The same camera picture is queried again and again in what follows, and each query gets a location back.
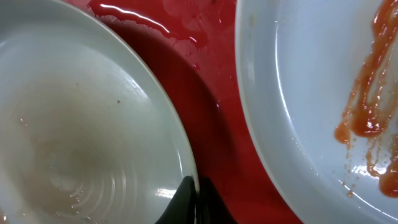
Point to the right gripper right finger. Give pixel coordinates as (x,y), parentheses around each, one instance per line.
(211,208)

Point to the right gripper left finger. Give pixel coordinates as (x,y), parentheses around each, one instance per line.
(181,209)

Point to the white plate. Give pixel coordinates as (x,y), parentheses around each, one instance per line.
(296,63)
(88,134)

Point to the red plastic tray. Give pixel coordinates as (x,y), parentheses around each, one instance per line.
(189,46)

